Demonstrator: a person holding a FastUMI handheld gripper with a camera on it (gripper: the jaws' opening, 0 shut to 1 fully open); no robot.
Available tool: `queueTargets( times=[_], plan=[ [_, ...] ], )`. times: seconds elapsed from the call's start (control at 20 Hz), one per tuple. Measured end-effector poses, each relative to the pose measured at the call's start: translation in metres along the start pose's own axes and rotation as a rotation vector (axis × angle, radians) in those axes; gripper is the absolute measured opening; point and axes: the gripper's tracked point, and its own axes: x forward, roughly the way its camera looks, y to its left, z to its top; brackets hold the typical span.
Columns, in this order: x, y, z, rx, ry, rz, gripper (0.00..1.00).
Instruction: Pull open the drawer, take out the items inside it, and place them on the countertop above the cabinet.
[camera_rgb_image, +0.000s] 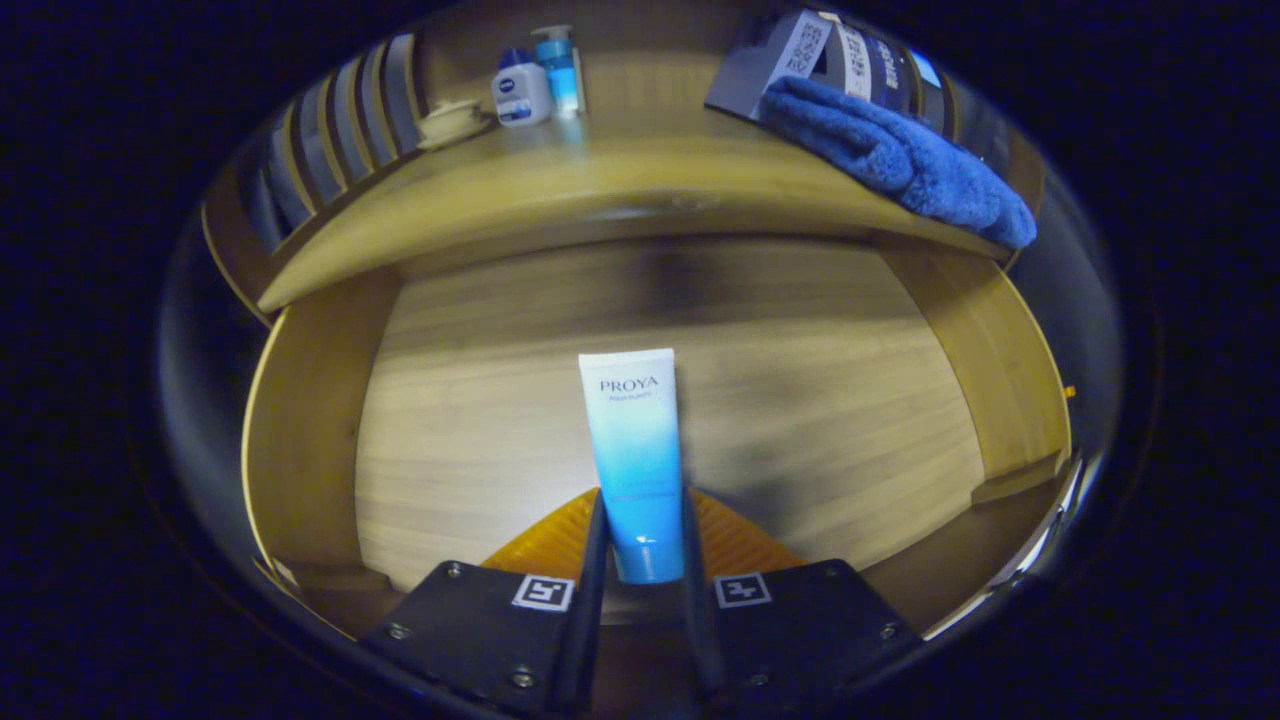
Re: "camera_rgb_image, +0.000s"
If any grey book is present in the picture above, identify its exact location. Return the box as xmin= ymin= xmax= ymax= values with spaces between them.
xmin=705 ymin=10 xmax=833 ymax=121

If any blue folded towel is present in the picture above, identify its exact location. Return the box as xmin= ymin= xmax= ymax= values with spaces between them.
xmin=760 ymin=77 xmax=1039 ymax=250

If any wooden cabinet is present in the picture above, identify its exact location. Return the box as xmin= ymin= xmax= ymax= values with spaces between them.
xmin=200 ymin=5 xmax=1051 ymax=326

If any wooden drawer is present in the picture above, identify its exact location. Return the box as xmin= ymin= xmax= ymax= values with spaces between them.
xmin=240 ymin=235 xmax=1076 ymax=641

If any dark blue book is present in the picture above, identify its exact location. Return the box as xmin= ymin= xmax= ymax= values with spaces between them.
xmin=865 ymin=35 xmax=913 ymax=111

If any white book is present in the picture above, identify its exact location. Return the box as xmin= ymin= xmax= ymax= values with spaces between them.
xmin=820 ymin=15 xmax=871 ymax=101

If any blue and white tube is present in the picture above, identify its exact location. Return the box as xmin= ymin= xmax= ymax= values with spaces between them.
xmin=578 ymin=348 xmax=687 ymax=585

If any white lotion bottle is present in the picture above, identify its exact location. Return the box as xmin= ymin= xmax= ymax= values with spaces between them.
xmin=491 ymin=48 xmax=554 ymax=128

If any cream lidded teacup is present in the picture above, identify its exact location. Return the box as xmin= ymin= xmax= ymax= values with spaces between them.
xmin=418 ymin=97 xmax=493 ymax=151

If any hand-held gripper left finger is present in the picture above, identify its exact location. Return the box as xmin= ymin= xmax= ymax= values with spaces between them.
xmin=358 ymin=487 xmax=613 ymax=719

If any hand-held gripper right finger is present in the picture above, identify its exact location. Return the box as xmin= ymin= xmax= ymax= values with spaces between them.
xmin=680 ymin=486 xmax=923 ymax=706

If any blue pump bottle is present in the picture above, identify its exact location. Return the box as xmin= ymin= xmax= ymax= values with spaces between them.
xmin=531 ymin=25 xmax=584 ymax=119

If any wooden countertop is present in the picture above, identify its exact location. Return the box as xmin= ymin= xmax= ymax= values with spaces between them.
xmin=255 ymin=100 xmax=1011 ymax=314

